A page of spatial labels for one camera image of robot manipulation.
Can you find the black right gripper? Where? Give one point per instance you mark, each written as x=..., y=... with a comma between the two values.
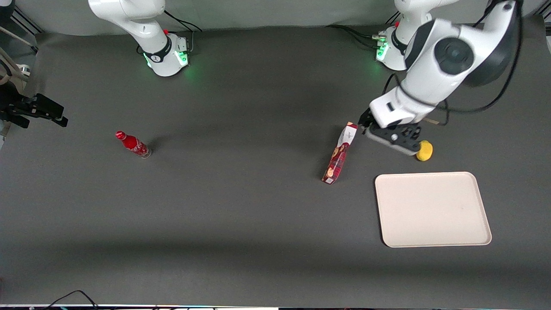
x=20, y=107

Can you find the yellow lemon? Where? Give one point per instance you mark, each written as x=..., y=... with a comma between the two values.
x=425, y=151

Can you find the black metal frame rail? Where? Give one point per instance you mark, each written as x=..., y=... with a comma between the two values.
x=26, y=21

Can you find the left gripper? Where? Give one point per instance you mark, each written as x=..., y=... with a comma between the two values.
x=365, y=119

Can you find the red cola bottle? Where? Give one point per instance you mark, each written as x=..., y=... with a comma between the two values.
x=133, y=144

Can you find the beige rectangular tray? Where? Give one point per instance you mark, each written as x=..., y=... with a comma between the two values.
x=431, y=209

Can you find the red cookie box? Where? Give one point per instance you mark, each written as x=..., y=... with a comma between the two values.
x=339, y=155

